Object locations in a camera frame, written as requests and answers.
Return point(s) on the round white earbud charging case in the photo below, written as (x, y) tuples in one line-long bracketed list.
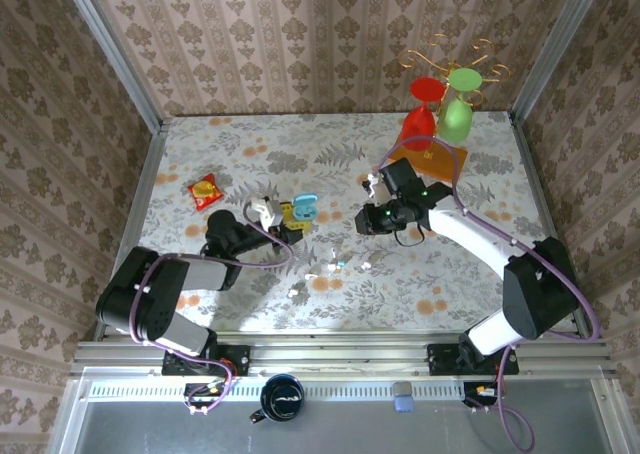
[(307, 205)]

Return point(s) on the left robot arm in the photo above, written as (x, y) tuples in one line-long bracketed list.
[(150, 299)]

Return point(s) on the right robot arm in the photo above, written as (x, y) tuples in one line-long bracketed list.
[(535, 294)]

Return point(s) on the red snack packet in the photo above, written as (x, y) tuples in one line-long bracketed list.
[(205, 191)]

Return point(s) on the gold rack with orange base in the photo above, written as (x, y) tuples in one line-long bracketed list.
[(445, 166)]

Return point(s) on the red plastic wine glass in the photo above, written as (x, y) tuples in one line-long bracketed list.
[(419, 124)]

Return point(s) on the green plastic wine glass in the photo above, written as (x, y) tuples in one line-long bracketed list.
[(455, 121)]

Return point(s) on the black mug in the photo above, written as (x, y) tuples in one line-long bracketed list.
[(282, 399)]

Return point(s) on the small blue grey box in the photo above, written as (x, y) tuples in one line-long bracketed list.
[(403, 401)]

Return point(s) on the grey metal panel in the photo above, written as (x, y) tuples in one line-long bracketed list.
[(150, 434)]

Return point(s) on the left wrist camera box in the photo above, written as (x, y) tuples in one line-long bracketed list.
[(265, 209)]

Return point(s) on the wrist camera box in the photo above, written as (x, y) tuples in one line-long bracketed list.
[(372, 185), (265, 209)]

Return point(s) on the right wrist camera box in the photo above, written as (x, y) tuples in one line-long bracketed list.
[(372, 185)]

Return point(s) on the aluminium table side rail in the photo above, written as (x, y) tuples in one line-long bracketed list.
[(142, 199), (531, 174)]

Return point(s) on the aluminium front rail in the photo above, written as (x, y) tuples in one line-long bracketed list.
[(340, 354)]

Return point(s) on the aluminium frame post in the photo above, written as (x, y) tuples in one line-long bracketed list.
[(557, 44), (118, 56)]

